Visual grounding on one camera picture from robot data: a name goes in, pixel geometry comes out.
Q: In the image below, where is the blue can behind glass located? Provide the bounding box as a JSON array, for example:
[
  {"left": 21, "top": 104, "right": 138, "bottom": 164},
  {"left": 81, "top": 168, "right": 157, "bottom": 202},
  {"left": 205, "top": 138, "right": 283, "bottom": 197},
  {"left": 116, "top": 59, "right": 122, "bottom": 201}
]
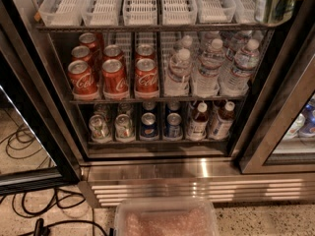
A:
[{"left": 298, "top": 108, "right": 315, "bottom": 138}]

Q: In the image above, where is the closed right fridge door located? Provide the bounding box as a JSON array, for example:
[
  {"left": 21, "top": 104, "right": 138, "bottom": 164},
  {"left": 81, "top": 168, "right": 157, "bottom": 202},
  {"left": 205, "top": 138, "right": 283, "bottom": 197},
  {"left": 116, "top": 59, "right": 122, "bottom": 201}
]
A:
[{"left": 239, "top": 0, "right": 315, "bottom": 174}]

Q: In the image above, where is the second row right cola can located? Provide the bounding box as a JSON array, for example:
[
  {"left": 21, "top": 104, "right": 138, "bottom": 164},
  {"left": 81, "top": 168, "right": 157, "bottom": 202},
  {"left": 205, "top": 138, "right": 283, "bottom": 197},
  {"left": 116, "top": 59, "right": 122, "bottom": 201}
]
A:
[{"left": 135, "top": 44, "right": 156, "bottom": 60}]

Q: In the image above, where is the second row cola can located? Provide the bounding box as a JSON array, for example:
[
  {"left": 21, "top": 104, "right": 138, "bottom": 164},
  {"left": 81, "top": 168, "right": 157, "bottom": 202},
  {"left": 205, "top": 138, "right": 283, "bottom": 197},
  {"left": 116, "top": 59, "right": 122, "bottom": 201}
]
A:
[
  {"left": 135, "top": 44, "right": 156, "bottom": 60},
  {"left": 71, "top": 45, "right": 95, "bottom": 67},
  {"left": 102, "top": 44, "right": 125, "bottom": 63}
]

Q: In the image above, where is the front right cola can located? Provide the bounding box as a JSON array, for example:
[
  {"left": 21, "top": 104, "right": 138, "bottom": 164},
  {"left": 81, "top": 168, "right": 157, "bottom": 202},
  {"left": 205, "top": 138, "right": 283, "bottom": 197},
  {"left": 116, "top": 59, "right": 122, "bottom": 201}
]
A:
[{"left": 135, "top": 58, "right": 158, "bottom": 98}]

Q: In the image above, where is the right blue pepsi can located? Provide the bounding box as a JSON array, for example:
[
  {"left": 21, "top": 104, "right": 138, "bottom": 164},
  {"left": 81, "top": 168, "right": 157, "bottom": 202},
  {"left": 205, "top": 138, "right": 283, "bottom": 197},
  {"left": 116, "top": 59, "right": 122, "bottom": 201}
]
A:
[{"left": 164, "top": 113, "right": 182, "bottom": 140}]

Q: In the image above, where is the blue pepsi can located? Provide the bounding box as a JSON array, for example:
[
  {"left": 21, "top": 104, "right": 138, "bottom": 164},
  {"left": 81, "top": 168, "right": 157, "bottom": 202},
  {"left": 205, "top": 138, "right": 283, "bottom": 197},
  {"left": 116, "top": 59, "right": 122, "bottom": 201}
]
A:
[
  {"left": 164, "top": 113, "right": 182, "bottom": 140},
  {"left": 140, "top": 112, "right": 158, "bottom": 140}
]

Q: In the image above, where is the second row middle cola can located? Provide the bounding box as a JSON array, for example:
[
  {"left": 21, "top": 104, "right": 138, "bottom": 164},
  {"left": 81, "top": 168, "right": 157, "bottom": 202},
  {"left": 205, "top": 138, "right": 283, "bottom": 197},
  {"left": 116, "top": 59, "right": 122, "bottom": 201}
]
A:
[{"left": 102, "top": 44, "right": 125, "bottom": 63}]

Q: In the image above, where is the front middle cola can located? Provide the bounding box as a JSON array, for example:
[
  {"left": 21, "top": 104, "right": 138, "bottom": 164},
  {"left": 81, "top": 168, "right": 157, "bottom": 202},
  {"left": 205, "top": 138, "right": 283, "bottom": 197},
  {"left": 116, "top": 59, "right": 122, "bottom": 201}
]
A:
[{"left": 102, "top": 59, "right": 129, "bottom": 99}]

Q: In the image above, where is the left blue pepsi can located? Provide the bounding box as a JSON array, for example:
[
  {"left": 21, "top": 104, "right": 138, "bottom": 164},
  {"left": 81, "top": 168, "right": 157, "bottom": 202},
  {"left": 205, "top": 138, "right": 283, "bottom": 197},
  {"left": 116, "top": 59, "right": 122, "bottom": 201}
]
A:
[{"left": 140, "top": 112, "right": 158, "bottom": 140}]

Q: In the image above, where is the back left cola can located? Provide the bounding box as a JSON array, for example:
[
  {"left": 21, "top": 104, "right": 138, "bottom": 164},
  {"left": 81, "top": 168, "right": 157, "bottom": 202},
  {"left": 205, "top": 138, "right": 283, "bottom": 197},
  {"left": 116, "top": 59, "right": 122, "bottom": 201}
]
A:
[{"left": 79, "top": 32, "right": 100, "bottom": 53}]

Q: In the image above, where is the right silver green can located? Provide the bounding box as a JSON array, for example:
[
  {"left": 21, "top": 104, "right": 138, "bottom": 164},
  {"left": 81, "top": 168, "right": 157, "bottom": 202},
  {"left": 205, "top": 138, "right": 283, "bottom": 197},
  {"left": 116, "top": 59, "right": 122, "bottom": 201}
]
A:
[{"left": 114, "top": 114, "right": 135, "bottom": 143}]

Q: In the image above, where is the silver green can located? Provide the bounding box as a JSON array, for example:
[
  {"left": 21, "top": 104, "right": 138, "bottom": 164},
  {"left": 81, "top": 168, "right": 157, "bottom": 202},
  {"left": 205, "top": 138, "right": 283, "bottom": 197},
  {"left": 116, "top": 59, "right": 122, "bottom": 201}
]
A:
[
  {"left": 114, "top": 114, "right": 135, "bottom": 143},
  {"left": 89, "top": 114, "right": 111, "bottom": 143}
]

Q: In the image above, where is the second row left cola can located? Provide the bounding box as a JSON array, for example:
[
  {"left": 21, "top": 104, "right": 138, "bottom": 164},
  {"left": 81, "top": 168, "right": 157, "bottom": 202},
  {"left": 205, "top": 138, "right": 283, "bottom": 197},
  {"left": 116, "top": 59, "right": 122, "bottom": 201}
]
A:
[{"left": 71, "top": 45, "right": 95, "bottom": 67}]

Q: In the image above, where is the front left cola can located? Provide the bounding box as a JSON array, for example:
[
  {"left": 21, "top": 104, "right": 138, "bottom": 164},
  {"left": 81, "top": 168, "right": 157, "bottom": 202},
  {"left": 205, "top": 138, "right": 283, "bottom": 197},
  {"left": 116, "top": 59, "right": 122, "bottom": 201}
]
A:
[{"left": 68, "top": 60, "right": 99, "bottom": 100}]

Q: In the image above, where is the left silver green can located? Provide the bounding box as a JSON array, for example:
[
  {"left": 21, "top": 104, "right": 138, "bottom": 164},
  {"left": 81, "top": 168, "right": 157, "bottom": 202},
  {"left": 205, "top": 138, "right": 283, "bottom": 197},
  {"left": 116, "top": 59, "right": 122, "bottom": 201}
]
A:
[{"left": 89, "top": 114, "right": 111, "bottom": 143}]

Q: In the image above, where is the open glass fridge door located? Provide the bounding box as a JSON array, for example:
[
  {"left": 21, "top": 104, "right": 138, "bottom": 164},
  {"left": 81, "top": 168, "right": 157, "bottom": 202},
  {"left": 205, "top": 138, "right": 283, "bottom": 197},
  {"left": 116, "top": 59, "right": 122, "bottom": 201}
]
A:
[{"left": 0, "top": 1, "right": 80, "bottom": 195}]

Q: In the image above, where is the front right water bottle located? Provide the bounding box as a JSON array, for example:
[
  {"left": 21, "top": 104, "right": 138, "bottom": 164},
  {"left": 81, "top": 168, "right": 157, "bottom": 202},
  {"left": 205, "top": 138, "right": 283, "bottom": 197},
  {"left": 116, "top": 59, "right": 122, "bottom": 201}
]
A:
[{"left": 220, "top": 39, "right": 260, "bottom": 96}]

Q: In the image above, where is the water bottle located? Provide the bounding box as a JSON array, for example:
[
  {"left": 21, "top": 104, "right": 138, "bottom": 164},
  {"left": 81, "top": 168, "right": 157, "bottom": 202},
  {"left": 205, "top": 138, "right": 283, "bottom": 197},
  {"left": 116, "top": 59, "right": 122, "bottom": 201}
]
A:
[
  {"left": 220, "top": 39, "right": 260, "bottom": 96},
  {"left": 193, "top": 38, "right": 225, "bottom": 98},
  {"left": 173, "top": 35, "right": 193, "bottom": 52},
  {"left": 164, "top": 48, "right": 192, "bottom": 96}
]

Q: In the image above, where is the back left water bottle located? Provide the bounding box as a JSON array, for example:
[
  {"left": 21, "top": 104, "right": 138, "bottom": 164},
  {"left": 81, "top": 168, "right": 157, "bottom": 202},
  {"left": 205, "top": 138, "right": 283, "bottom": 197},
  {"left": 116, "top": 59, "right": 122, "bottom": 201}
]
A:
[{"left": 173, "top": 35, "right": 193, "bottom": 52}]

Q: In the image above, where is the front middle water bottle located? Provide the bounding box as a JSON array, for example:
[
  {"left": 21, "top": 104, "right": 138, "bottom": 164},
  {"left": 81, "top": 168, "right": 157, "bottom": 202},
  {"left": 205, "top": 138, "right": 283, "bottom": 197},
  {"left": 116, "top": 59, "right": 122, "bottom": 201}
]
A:
[{"left": 193, "top": 38, "right": 225, "bottom": 98}]

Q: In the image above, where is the front left water bottle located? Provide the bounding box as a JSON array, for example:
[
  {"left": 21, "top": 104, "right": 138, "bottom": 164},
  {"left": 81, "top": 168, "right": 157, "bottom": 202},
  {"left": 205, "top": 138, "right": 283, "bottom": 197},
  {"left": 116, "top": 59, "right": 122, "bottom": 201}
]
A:
[{"left": 164, "top": 48, "right": 192, "bottom": 96}]

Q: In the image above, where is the right tea bottle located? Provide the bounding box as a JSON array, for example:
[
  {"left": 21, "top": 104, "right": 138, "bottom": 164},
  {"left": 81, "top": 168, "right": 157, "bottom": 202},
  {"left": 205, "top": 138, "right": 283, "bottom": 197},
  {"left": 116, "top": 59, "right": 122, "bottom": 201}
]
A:
[{"left": 209, "top": 101, "right": 235, "bottom": 140}]

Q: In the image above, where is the tea bottle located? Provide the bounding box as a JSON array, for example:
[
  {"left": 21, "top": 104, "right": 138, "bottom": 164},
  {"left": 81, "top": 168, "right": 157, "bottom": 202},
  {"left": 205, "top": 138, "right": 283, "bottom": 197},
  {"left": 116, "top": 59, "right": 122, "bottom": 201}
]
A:
[
  {"left": 209, "top": 101, "right": 235, "bottom": 140},
  {"left": 186, "top": 101, "right": 209, "bottom": 141}
]

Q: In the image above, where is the left tea bottle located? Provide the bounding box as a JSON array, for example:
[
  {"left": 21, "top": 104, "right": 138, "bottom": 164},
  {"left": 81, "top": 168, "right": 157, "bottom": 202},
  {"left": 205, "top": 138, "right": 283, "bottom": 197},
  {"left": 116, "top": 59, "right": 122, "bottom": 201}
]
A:
[{"left": 186, "top": 101, "right": 209, "bottom": 141}]

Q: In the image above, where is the clear plastic bin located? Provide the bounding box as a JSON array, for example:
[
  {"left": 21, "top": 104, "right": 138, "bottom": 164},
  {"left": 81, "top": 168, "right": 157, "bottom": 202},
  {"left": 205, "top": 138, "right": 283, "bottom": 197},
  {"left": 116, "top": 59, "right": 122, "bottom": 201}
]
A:
[{"left": 114, "top": 197, "right": 220, "bottom": 236}]

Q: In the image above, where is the black floor cable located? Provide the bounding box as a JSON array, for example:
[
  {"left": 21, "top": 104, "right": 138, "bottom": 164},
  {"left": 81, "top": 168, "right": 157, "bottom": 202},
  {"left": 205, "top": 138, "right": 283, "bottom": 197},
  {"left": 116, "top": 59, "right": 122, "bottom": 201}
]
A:
[{"left": 0, "top": 121, "right": 109, "bottom": 236}]

